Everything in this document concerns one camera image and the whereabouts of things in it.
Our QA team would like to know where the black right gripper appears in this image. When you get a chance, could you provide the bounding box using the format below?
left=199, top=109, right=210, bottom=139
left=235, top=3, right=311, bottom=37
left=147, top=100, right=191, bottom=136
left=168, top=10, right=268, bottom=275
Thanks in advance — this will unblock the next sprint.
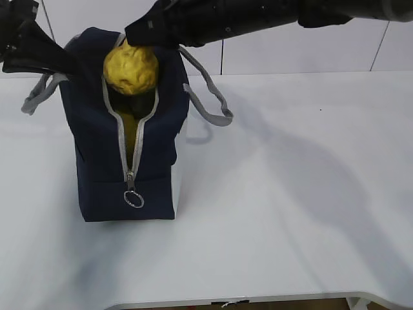
left=125, top=0, right=299, bottom=48

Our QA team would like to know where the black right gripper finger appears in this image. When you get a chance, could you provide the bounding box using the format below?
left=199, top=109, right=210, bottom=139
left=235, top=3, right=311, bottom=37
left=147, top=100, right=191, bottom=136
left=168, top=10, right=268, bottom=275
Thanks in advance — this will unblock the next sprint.
left=130, top=93, right=154, bottom=118

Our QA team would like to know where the white tag under table edge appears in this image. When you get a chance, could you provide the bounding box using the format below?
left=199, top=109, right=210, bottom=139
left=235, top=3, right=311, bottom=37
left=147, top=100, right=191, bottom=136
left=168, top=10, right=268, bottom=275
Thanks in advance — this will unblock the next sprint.
left=221, top=301, right=238, bottom=309

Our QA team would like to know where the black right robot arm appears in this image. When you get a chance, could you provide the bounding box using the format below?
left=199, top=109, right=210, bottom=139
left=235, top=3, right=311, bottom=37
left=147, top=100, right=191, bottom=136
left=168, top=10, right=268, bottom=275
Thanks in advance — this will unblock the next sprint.
left=125, top=0, right=412, bottom=48

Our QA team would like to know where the yellow pear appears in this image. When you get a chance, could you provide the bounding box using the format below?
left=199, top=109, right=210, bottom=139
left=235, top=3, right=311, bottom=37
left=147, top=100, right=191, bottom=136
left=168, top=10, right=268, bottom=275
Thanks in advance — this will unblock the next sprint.
left=103, top=41, right=159, bottom=96

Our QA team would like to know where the navy blue lunch bag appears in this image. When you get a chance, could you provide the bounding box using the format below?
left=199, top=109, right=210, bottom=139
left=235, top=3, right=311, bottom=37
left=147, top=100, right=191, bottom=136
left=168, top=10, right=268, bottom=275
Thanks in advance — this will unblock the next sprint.
left=21, top=27, right=233, bottom=222

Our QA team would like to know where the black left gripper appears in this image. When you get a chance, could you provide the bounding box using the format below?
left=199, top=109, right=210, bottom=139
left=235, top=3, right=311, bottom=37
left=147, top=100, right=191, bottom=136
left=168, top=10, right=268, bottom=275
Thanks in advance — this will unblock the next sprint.
left=1, top=0, right=79, bottom=76

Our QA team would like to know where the yellow banana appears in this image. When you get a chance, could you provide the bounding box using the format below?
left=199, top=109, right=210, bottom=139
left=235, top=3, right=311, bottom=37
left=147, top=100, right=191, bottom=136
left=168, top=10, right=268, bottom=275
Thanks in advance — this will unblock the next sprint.
left=110, top=96, right=142, bottom=168

